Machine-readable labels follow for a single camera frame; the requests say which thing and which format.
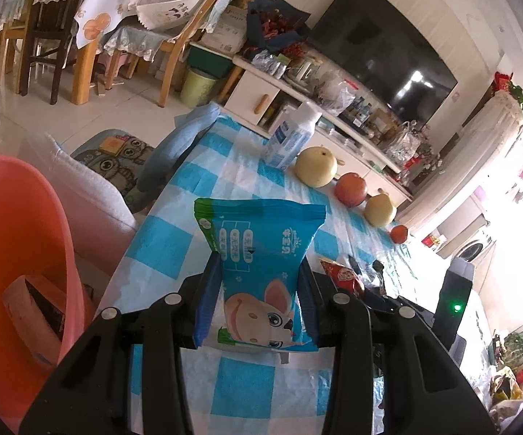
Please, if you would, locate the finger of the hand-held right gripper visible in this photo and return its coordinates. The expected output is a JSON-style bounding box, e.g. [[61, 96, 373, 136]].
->
[[347, 257, 432, 323]]

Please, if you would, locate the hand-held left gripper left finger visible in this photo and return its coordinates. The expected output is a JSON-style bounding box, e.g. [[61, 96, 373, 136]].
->
[[19, 254, 223, 435]]

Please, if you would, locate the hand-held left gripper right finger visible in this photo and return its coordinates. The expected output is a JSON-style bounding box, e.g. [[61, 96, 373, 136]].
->
[[295, 263, 498, 435]]

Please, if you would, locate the red snack packet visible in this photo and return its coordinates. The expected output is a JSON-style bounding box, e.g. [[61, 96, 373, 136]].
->
[[320, 257, 366, 297]]

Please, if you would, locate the blue snack packet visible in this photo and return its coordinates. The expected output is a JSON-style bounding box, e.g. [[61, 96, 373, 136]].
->
[[193, 198, 327, 354]]

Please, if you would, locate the pink plastic bin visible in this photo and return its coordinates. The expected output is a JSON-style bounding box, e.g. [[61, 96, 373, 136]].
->
[[0, 156, 94, 435]]

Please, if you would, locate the white washing machine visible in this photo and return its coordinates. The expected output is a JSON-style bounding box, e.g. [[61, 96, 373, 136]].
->
[[438, 224, 493, 264]]

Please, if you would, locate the small yellow pear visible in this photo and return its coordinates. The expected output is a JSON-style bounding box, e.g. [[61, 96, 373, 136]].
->
[[364, 193, 397, 228]]

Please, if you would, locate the red apple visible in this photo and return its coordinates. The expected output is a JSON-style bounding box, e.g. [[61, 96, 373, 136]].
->
[[335, 172, 368, 207]]

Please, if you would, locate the blue checkered tablecloth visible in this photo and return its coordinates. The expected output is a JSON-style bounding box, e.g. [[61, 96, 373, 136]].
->
[[100, 115, 493, 435]]

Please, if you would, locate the large yellow pear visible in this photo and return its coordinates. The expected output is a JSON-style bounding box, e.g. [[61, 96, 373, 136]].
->
[[294, 145, 338, 188]]

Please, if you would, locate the blue cushion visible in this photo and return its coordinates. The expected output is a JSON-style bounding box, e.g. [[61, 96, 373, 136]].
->
[[137, 103, 222, 193]]

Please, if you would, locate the white bottle blue label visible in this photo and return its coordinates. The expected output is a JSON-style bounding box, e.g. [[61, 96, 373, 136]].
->
[[261, 102, 323, 170]]

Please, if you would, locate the owl printed mat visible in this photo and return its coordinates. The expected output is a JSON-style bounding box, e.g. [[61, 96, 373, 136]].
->
[[70, 128, 158, 215]]

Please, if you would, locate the cream fabric cover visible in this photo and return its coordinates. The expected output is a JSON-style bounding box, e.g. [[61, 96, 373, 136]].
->
[[407, 93, 523, 236]]

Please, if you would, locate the clear plastic bag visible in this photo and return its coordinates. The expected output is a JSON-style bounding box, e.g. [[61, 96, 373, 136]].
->
[[320, 77, 357, 116]]

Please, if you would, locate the green waste bin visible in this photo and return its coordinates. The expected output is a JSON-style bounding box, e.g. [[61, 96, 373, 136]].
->
[[180, 67, 219, 108]]

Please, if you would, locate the white television cabinet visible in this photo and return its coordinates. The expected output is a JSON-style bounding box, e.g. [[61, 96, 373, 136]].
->
[[223, 52, 414, 207]]

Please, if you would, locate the red green ornament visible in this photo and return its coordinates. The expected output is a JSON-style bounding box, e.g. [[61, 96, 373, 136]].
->
[[493, 71, 523, 109]]

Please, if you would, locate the black television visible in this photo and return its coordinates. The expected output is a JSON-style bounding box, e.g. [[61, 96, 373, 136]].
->
[[307, 0, 458, 125]]

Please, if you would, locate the green storage crate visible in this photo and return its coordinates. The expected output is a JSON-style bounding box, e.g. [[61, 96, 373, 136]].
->
[[188, 43, 235, 80]]

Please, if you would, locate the light wooden chair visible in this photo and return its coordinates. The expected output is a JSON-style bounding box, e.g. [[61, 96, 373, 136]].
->
[[157, 0, 251, 107]]

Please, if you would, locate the grey lace tablecloth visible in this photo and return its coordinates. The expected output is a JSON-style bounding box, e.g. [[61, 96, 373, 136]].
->
[[100, 22, 167, 59]]

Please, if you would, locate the dark wrapped flower bouquet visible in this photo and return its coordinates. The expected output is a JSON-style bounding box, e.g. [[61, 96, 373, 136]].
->
[[246, 0, 312, 53]]

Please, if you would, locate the orange printed table cloth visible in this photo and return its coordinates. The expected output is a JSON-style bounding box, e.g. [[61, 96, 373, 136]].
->
[[73, 0, 153, 48]]

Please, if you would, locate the dark wooden chair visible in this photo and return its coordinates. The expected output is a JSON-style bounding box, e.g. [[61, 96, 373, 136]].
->
[[19, 0, 96, 105]]

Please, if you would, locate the light chair with lace cover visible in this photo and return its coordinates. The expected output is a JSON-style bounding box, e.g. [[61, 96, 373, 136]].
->
[[0, 0, 45, 75]]

